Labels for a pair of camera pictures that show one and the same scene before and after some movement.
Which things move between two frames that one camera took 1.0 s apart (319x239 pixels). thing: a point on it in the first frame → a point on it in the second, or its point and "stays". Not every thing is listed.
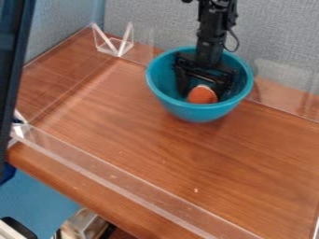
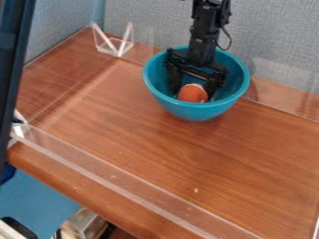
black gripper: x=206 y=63 → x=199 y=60
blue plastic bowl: x=162 y=78 stays
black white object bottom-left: x=13 y=230 stays
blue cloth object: x=7 y=172 stays
